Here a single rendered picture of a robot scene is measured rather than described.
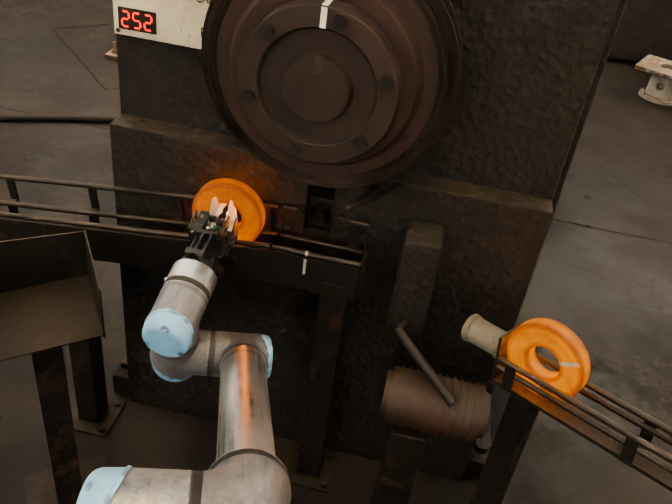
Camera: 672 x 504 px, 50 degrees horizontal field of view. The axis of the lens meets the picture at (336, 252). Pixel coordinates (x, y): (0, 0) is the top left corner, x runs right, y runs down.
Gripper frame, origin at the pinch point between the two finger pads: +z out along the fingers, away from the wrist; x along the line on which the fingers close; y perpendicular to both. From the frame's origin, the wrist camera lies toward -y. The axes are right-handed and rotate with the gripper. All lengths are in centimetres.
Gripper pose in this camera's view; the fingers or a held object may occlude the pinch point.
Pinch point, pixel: (228, 206)
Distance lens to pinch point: 155.1
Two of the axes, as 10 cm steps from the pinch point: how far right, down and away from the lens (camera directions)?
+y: 0.5, -6.3, -7.7
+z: 2.2, -7.5, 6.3
